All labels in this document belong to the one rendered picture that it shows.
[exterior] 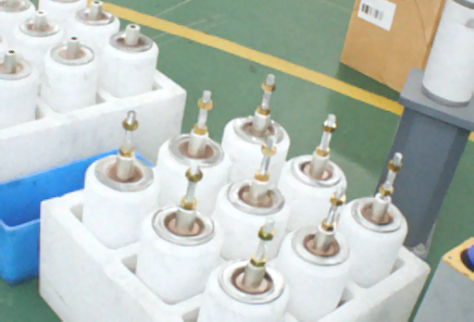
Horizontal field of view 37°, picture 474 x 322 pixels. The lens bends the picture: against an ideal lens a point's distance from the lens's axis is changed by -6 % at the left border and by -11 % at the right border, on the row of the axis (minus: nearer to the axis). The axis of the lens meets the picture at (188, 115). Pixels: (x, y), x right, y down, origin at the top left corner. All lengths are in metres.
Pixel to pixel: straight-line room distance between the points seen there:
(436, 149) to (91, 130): 0.57
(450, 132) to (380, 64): 0.77
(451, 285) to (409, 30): 1.15
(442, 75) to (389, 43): 0.74
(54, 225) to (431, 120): 0.63
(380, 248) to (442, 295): 0.13
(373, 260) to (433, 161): 0.34
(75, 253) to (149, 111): 0.39
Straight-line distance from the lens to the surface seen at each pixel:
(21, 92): 1.15
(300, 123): 1.68
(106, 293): 0.94
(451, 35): 1.21
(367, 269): 0.99
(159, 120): 1.31
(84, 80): 1.21
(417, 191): 1.30
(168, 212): 0.90
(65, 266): 1.01
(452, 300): 0.87
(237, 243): 0.95
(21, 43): 1.30
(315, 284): 0.89
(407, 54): 1.94
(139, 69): 1.27
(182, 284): 0.89
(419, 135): 1.25
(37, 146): 1.18
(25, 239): 1.09
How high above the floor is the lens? 0.79
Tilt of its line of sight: 29 degrees down
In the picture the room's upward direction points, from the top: 10 degrees clockwise
